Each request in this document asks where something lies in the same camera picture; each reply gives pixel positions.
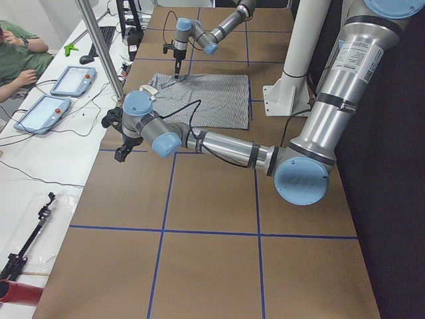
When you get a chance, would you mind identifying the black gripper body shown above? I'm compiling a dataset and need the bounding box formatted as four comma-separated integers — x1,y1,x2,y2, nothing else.
101,106,143,152
163,40,187,68

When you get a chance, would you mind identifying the blue white striped polo shirt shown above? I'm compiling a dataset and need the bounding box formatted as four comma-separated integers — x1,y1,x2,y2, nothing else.
139,73,249,130

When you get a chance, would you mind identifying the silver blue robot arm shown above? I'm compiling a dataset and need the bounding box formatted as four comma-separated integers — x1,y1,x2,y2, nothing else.
163,0,257,78
102,1,424,205

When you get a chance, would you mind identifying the black box with label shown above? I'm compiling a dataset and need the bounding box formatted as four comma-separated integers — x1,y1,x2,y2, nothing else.
127,28,144,61

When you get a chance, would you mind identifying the upper blue teach pendant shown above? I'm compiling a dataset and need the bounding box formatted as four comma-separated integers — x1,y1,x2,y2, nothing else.
50,66,96,98

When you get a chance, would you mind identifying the blue teach pendant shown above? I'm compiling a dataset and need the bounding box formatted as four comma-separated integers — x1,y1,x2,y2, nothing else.
50,66,96,98
13,94,71,134

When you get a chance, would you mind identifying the black computer mouse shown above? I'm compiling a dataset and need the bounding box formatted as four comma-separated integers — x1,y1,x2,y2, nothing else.
79,55,94,65

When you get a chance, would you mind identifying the lower blue teach pendant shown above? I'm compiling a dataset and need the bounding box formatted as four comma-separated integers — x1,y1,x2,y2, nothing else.
13,94,71,134

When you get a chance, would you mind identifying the black keyboard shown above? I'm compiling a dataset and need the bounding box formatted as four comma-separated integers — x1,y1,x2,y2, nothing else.
88,25,117,58

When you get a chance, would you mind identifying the green plastic clip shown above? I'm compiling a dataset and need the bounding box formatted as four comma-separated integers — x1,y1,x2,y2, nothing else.
64,43,79,57

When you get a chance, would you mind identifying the person in green shirt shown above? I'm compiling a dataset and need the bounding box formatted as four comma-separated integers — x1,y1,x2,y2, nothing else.
1,20,54,102

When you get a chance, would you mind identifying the black tripod tool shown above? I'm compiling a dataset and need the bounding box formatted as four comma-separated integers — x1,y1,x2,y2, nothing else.
1,192,56,281

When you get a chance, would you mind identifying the red cylinder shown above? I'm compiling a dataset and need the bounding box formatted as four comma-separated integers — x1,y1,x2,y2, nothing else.
1,280,44,306

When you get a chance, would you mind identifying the aluminium frame post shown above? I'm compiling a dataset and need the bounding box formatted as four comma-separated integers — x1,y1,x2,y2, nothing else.
75,0,124,101

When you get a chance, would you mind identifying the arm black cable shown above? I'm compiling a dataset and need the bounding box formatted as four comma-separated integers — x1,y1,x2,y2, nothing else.
162,10,204,53
155,99,313,169

